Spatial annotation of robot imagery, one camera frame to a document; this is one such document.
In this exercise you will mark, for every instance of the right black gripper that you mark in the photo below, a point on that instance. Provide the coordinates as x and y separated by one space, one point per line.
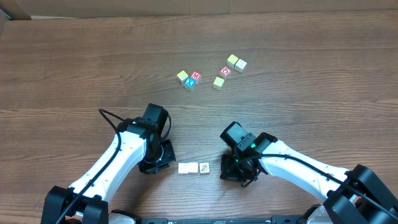
228 170

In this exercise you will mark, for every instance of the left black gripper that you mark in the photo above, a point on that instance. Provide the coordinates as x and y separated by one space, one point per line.
166 155

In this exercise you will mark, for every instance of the fish picture wooden block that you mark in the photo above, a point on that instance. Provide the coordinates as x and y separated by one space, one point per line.
183 168

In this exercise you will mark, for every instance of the leaf picture wooden block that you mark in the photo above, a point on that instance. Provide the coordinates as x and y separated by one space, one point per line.
204 168

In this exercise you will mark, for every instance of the yellow S block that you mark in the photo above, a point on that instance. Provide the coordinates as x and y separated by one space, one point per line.
193 167

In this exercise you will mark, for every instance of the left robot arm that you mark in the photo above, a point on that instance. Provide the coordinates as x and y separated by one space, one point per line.
137 142

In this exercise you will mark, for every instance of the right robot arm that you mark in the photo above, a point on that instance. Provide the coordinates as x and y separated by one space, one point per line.
347 196

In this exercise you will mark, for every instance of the blue X block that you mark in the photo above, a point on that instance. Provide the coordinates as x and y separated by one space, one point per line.
190 83

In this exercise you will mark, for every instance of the yellow block far left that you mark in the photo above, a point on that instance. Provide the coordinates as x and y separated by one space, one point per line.
182 76

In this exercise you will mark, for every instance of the yellow C block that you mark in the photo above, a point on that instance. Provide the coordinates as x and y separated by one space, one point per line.
218 83

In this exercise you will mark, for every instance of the red M block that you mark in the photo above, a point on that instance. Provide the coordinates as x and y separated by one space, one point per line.
196 76

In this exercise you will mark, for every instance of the red O block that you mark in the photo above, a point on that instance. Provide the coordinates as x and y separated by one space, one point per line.
225 72

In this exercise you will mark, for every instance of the plain wooden block far right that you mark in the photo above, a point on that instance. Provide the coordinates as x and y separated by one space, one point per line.
240 65

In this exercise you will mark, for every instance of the yellow block far right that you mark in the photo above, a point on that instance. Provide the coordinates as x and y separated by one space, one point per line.
231 61

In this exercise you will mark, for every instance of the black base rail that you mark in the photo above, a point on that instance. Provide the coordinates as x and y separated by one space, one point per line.
276 219

